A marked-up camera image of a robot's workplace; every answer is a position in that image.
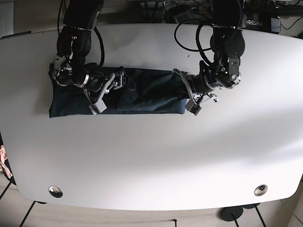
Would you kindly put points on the round black stand base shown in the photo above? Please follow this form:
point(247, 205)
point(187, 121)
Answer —
point(230, 214)

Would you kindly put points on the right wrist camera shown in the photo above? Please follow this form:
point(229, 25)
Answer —
point(98, 107)

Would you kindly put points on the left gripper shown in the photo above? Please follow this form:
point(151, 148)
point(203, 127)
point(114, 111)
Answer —
point(196, 89)

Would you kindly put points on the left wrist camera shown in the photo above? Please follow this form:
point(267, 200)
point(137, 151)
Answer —
point(192, 107)

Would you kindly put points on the grey power adapter box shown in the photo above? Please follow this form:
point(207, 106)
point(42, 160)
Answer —
point(275, 25)

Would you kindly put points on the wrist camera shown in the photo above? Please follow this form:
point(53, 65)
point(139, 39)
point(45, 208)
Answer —
point(192, 107)
point(98, 107)

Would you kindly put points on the left table grommet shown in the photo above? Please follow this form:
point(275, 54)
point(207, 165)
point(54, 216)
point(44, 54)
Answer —
point(55, 191)

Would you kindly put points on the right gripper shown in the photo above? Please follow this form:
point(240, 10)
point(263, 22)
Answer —
point(99, 85)

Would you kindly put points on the grey socket box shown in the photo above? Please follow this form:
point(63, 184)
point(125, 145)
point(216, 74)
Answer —
point(181, 13)

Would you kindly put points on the right table grommet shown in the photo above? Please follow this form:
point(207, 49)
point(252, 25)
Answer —
point(261, 190)

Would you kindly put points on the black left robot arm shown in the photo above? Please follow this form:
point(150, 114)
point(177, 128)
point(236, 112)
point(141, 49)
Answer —
point(220, 64)

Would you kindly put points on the dark blue T-shirt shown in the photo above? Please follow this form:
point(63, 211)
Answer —
point(156, 92)

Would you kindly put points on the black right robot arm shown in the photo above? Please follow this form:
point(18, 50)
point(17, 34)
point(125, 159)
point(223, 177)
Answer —
point(74, 44)

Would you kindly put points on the table grommet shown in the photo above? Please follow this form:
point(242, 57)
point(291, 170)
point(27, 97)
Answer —
point(55, 191)
point(261, 190)

